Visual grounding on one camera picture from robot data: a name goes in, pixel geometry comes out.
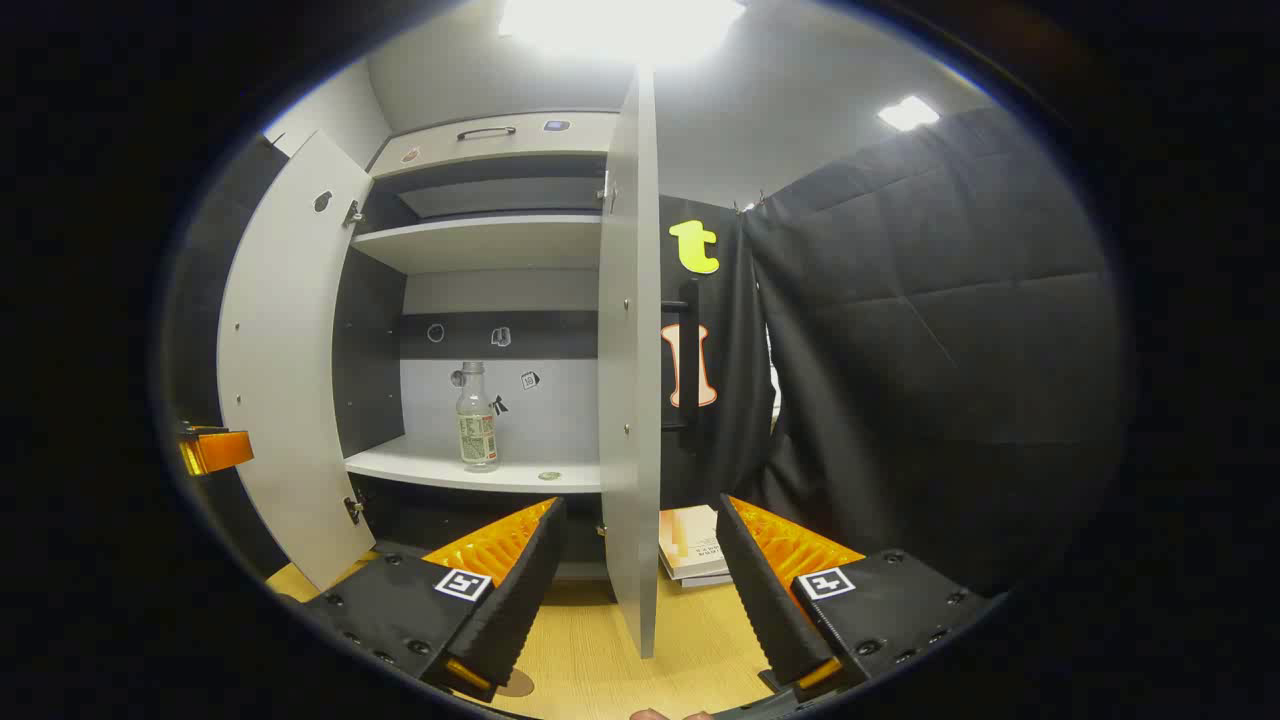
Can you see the ceiling light panel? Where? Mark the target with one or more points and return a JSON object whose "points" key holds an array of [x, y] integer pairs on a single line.
{"points": [[620, 25], [908, 112]]}

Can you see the black backdrop cloth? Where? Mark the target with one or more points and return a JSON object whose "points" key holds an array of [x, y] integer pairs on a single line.
{"points": [[950, 350]]}

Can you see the metal door hinge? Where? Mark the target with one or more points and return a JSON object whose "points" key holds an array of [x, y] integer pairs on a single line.
{"points": [[354, 508], [354, 213]]}

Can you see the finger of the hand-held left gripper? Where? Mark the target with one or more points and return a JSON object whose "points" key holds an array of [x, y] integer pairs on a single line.
{"points": [[222, 452]]}

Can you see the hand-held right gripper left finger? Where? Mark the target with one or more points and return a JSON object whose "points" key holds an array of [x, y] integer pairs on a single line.
{"points": [[520, 590]]}

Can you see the clear labelled bottle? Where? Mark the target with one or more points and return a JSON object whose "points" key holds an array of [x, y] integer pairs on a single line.
{"points": [[478, 430]]}

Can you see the grey cabinet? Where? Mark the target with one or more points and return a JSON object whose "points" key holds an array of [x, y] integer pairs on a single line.
{"points": [[370, 350]]}

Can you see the metal cloth clip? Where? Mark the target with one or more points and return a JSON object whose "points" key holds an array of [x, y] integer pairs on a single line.
{"points": [[750, 203]]}

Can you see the white cabinet shelf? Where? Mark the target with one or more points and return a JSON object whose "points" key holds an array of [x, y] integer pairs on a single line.
{"points": [[480, 242], [420, 462]]}

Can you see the round coaster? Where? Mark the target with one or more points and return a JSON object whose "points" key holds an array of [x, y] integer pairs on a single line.
{"points": [[520, 684]]}

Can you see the grey cabinet drawer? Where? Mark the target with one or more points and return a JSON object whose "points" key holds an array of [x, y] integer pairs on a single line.
{"points": [[570, 135]]}

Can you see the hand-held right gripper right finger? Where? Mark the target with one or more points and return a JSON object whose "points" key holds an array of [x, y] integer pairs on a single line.
{"points": [[765, 590]]}

